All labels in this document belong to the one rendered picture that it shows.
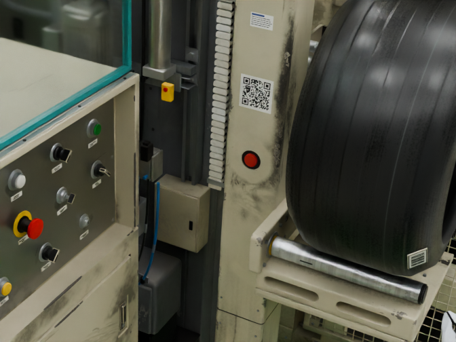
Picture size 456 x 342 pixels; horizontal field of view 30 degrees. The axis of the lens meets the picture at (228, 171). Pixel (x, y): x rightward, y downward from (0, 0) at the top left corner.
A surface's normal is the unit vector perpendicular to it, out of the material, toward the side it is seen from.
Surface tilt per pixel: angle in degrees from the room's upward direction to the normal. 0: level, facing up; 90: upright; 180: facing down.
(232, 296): 90
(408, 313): 0
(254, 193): 90
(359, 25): 29
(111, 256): 90
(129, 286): 90
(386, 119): 61
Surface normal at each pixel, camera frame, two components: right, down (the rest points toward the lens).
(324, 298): -0.45, 0.42
